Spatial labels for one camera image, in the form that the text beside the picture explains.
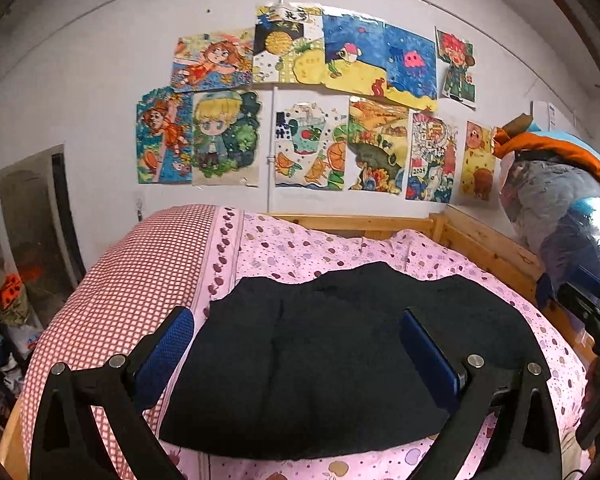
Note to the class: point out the blue sea diver drawing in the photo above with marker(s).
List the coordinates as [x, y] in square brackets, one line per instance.
[352, 45]

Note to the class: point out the clear plastic bagged clothes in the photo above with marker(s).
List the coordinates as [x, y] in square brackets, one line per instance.
[555, 210]

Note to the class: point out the blond child drawing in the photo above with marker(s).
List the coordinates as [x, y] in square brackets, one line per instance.
[225, 135]

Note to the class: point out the pineapple drawing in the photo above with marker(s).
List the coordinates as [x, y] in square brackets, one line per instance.
[285, 45]

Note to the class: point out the pink jellyfish drawing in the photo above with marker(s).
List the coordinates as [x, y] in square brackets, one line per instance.
[410, 65]

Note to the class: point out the red blue festive drawing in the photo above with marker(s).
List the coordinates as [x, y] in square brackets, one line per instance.
[430, 160]

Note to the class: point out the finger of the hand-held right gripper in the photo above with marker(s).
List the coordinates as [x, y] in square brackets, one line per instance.
[545, 290]

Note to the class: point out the red checked pillow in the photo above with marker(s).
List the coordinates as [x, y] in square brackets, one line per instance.
[130, 270]

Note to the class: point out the black fleece garment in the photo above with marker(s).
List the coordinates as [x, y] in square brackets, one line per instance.
[330, 360]

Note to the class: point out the grey leaning panel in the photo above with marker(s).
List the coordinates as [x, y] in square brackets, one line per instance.
[35, 220]

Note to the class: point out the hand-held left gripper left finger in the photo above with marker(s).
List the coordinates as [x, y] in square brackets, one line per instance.
[165, 355]

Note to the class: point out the orange spotted bag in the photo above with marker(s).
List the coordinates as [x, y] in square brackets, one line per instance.
[10, 287]

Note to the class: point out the orange blue jacket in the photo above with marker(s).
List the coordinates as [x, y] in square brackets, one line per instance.
[570, 147]

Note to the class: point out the pink dotted bedsheet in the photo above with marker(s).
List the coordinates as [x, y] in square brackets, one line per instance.
[330, 250]

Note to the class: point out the frog landscape drawing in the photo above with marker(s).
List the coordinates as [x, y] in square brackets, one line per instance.
[377, 145]

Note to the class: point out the white plastic bag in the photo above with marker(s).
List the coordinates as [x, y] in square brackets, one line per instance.
[27, 340]

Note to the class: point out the yellow bears drawing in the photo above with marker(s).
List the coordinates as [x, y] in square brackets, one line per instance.
[476, 160]

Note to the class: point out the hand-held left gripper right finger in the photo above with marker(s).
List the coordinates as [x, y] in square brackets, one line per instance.
[430, 355]

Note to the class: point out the dark wooden wardrobe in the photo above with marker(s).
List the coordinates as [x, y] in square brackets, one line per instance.
[580, 10]

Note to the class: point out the white wall box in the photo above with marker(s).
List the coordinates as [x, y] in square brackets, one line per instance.
[542, 115]

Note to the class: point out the swimming girl drawing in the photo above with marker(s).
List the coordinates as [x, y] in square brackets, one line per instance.
[212, 60]

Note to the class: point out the orange-haired girl blue drawing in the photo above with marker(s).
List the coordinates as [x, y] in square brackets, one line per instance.
[162, 135]

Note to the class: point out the red-haired figure drawing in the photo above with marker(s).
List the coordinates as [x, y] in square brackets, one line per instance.
[457, 67]

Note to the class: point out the turtles drawing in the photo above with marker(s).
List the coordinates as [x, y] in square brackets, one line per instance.
[310, 150]

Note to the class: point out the wooden bed frame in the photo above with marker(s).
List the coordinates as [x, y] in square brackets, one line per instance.
[490, 240]

